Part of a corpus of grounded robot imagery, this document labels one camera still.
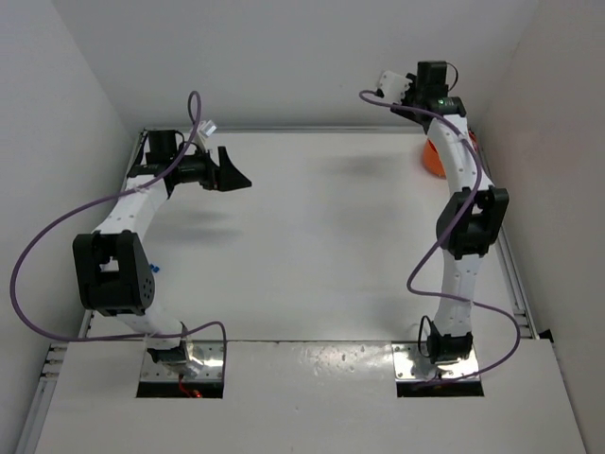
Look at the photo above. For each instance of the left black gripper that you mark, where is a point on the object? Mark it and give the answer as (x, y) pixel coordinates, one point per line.
(220, 168)

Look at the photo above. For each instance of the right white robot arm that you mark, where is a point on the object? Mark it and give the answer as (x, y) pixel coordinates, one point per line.
(469, 223)

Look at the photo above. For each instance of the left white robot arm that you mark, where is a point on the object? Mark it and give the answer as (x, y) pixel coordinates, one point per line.
(114, 276)

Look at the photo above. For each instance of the orange round divided container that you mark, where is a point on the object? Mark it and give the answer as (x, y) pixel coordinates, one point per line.
(431, 159)

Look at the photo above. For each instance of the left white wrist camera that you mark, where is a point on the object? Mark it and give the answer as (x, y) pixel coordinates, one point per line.
(203, 132)

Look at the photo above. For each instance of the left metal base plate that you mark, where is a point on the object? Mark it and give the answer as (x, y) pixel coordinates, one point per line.
(208, 361)

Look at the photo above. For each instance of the metal base plate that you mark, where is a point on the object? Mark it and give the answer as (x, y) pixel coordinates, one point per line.
(208, 361)
(411, 366)

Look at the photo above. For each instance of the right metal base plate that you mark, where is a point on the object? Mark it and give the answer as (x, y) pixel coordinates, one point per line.
(411, 366)

